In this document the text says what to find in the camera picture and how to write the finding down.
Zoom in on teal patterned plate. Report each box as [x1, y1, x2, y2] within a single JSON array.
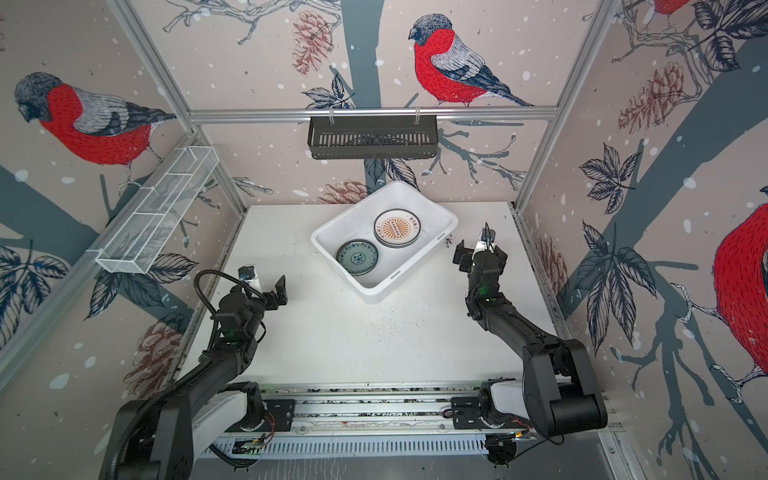
[[336, 239, 379, 276]]

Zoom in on orange sunburst plate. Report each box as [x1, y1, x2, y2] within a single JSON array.
[[373, 209, 422, 248]]

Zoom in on white plastic bin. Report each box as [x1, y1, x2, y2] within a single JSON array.
[[311, 181, 459, 304]]

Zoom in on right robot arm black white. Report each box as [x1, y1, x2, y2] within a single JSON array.
[[452, 243, 608, 437]]

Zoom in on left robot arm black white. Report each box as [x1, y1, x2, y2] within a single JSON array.
[[99, 270, 288, 479]]

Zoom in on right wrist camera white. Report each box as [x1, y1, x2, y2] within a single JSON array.
[[474, 223, 496, 254]]

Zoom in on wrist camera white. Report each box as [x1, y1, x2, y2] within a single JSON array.
[[474, 223, 496, 254], [237, 265, 261, 290]]

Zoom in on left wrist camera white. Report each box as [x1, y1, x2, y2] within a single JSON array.
[[237, 265, 261, 290]]

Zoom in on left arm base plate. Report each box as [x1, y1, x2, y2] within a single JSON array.
[[234, 399, 296, 433]]

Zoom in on white wire mesh basket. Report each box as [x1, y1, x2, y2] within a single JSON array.
[[96, 146, 219, 274]]

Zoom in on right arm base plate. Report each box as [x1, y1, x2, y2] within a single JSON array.
[[442, 396, 532, 430]]

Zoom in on black hanging wall basket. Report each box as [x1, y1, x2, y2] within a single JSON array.
[[307, 115, 439, 160]]

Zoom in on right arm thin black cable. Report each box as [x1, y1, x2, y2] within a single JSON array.
[[509, 428, 568, 460]]

